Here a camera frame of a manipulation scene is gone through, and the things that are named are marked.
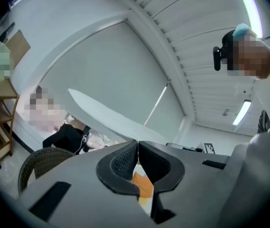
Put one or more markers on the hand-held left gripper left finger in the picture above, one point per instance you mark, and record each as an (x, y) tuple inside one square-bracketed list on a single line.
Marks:
[(106, 173)]

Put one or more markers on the short ceiling light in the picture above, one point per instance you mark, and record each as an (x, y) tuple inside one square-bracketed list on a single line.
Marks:
[(241, 113)]

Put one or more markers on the black wall bar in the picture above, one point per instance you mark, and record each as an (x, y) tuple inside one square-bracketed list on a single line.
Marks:
[(6, 31)]

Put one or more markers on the black head-worn camera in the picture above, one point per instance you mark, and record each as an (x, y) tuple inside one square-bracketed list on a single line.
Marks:
[(217, 59)]

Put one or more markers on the orange fabric item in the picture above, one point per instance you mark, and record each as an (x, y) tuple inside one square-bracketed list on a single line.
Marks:
[(143, 184)]

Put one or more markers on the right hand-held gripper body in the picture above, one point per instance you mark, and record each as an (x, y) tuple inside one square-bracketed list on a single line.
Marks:
[(209, 148)]

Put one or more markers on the small ceiling sensor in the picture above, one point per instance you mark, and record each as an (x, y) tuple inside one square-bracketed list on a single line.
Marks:
[(226, 113)]

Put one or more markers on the brown cardboard board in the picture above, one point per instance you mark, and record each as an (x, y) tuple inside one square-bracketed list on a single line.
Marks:
[(18, 46)]

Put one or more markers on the grey wicker chair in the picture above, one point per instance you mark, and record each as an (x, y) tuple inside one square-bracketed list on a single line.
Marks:
[(42, 158)]

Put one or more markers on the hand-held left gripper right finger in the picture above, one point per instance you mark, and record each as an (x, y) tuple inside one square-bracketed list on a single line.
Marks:
[(172, 173)]

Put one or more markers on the person's grey shirt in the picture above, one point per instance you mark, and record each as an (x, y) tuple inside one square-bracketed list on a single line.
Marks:
[(264, 122)]

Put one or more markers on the long ceiling light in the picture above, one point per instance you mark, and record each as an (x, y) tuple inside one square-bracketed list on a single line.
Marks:
[(251, 6)]

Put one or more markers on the white blind pull rod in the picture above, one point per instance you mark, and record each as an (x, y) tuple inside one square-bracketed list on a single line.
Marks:
[(157, 102)]

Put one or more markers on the blue hair cover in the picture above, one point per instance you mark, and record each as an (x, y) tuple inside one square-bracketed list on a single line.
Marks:
[(242, 30)]

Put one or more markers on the person's head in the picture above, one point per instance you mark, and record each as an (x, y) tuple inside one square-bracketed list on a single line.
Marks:
[(251, 56)]

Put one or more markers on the white roller blind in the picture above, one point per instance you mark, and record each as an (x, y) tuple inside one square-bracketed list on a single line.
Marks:
[(111, 75)]

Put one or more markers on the white ceiling box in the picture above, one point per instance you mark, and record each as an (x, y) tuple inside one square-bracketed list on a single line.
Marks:
[(244, 90)]

